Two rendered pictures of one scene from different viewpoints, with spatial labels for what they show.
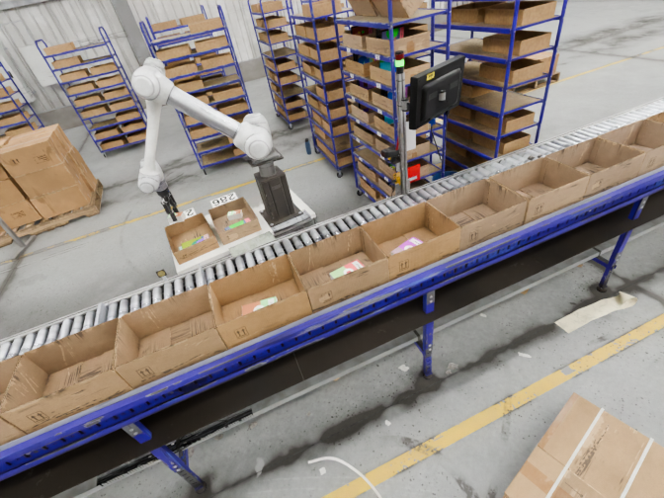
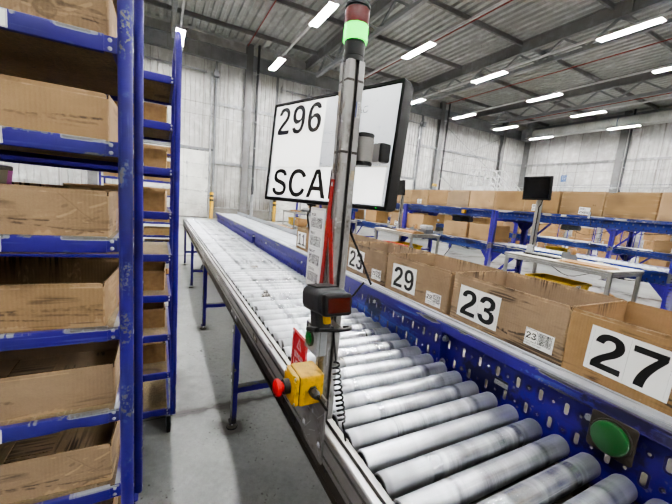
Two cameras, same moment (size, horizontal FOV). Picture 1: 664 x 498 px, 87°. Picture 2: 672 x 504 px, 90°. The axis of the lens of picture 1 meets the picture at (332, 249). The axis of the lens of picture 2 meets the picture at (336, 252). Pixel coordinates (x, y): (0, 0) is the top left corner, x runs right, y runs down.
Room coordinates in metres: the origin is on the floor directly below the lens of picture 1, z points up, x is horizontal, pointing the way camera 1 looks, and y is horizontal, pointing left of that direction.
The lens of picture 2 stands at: (2.34, 0.13, 1.26)
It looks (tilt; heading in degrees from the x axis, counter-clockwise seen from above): 8 degrees down; 257
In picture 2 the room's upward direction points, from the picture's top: 5 degrees clockwise
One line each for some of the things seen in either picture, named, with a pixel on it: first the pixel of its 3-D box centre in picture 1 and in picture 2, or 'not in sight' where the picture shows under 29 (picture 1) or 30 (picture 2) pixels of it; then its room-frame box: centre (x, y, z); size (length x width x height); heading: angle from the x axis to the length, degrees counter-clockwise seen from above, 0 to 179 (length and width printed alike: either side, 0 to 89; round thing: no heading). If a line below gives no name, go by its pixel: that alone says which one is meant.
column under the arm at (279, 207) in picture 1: (275, 194); not in sight; (2.23, 0.31, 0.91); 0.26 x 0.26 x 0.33; 21
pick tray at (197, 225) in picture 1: (191, 236); not in sight; (2.08, 0.94, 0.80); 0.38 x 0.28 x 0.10; 23
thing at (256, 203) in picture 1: (239, 223); not in sight; (2.23, 0.63, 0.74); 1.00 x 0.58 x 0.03; 111
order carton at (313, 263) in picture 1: (338, 268); not in sight; (1.26, -0.01, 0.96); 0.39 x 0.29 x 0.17; 105
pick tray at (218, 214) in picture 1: (233, 219); not in sight; (2.19, 0.65, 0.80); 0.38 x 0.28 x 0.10; 20
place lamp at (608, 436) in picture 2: not in sight; (608, 438); (1.58, -0.37, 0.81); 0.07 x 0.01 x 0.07; 105
